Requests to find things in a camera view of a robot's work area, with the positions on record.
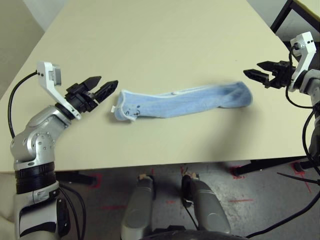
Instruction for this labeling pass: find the light blue terry towel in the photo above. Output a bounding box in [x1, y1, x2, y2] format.
[109, 80, 253, 123]

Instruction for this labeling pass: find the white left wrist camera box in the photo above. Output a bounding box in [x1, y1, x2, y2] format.
[36, 61, 82, 120]

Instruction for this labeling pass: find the black table foot bar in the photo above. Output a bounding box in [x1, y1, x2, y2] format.
[56, 171, 97, 187]
[234, 157, 311, 176]

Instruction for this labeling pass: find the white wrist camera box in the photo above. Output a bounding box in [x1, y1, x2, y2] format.
[36, 61, 82, 120]
[287, 31, 316, 92]

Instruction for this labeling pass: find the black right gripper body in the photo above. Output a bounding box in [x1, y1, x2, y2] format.
[264, 60, 297, 89]

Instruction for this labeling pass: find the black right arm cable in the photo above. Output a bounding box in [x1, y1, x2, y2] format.
[248, 44, 320, 238]

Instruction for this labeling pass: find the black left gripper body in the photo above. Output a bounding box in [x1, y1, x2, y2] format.
[65, 83, 99, 116]

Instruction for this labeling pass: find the red tape corner mark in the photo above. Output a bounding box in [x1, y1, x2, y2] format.
[289, 162, 312, 193]
[229, 164, 245, 180]
[88, 173, 103, 188]

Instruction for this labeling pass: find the side table black frame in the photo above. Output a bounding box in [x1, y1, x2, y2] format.
[270, 0, 320, 43]

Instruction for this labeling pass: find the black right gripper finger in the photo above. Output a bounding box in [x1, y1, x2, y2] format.
[256, 60, 278, 73]
[243, 69, 271, 85]

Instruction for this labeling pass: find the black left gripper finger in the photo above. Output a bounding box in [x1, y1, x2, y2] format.
[82, 75, 102, 92]
[94, 79, 119, 103]

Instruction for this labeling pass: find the long black zip tie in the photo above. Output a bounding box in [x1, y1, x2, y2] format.
[276, 171, 320, 185]

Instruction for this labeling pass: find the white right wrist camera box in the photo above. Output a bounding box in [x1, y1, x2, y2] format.
[287, 31, 316, 92]

